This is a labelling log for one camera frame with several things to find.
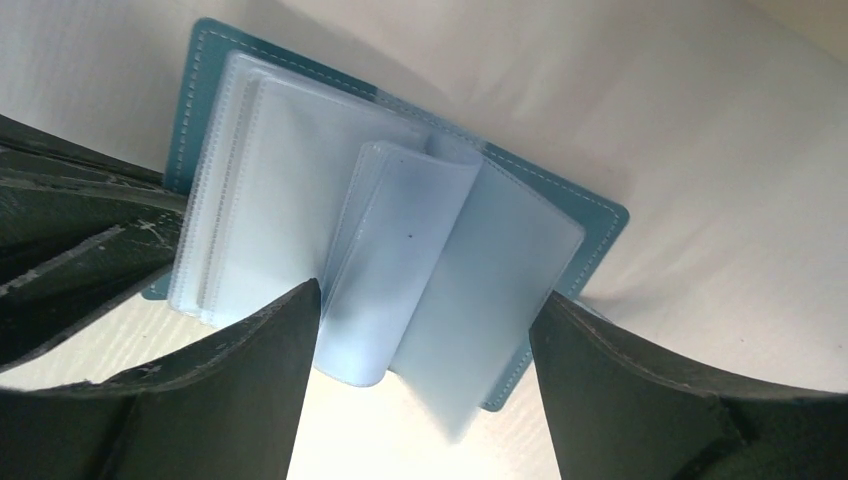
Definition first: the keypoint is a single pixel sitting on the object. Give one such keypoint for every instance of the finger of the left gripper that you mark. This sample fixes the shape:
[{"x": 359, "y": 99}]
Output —
[
  {"x": 55, "y": 193},
  {"x": 75, "y": 280}
]

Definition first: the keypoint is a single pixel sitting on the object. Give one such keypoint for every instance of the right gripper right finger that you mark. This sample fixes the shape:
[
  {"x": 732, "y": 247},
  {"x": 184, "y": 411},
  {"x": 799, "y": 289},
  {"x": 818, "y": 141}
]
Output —
[{"x": 621, "y": 407}]

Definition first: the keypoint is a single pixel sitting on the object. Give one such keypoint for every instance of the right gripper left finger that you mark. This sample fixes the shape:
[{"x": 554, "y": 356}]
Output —
[{"x": 224, "y": 407}]

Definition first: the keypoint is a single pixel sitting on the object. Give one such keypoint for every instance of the blue leather card holder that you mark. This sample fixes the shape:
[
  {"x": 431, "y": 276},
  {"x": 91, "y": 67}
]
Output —
[{"x": 434, "y": 249}]

